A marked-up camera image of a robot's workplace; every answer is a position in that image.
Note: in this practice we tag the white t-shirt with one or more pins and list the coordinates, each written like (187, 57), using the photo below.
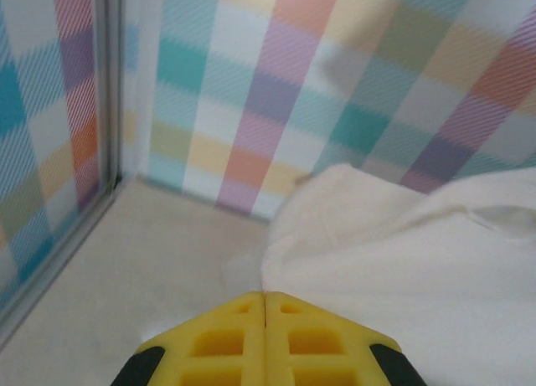
(377, 256)

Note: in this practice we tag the aluminium table edge rail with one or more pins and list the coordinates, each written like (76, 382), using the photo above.
(58, 252)

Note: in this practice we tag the aluminium frame post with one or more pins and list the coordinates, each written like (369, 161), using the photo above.
(109, 89)

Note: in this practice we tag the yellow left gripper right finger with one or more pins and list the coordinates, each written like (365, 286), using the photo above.
(274, 340)

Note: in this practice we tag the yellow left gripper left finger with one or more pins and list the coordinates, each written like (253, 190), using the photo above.
(255, 340)

